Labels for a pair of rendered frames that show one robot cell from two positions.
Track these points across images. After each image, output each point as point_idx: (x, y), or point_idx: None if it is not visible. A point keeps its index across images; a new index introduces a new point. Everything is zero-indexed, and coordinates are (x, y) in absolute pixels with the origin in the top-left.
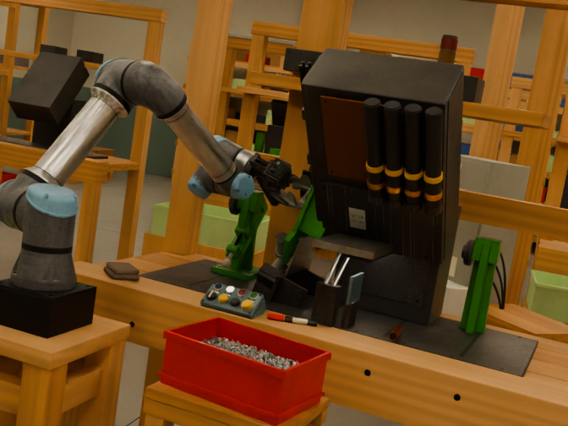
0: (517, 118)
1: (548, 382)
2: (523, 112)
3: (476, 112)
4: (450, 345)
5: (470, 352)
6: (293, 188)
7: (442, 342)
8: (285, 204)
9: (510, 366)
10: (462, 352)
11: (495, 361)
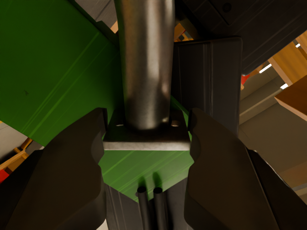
0: (284, 104)
1: (116, 21)
2: (286, 107)
3: (305, 117)
4: (97, 6)
5: (102, 13)
6: (186, 196)
7: (95, 3)
8: (25, 167)
9: (108, 25)
10: (95, 19)
11: (106, 22)
